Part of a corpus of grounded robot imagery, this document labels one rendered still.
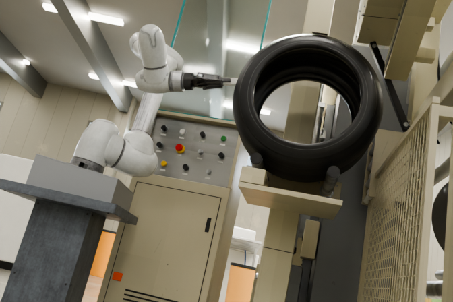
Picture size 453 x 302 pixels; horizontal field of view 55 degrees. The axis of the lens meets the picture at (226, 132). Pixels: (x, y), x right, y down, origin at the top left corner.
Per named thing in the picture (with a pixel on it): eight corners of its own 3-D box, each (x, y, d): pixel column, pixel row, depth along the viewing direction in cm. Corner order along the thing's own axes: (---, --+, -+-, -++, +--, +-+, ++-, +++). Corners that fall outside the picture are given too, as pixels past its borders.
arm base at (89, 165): (59, 162, 190) (65, 150, 192) (68, 171, 211) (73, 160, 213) (100, 175, 192) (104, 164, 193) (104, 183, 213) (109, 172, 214)
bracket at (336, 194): (247, 189, 195) (251, 168, 197) (338, 205, 187) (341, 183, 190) (246, 187, 191) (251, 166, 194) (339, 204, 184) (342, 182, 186)
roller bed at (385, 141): (361, 204, 198) (369, 142, 206) (395, 210, 195) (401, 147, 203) (368, 195, 179) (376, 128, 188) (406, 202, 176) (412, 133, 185)
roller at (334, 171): (332, 195, 186) (321, 197, 186) (331, 185, 187) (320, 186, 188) (341, 176, 153) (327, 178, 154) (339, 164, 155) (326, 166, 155)
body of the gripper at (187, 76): (183, 69, 184) (204, 69, 183) (187, 77, 192) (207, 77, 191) (180, 85, 182) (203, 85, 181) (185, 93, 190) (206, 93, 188)
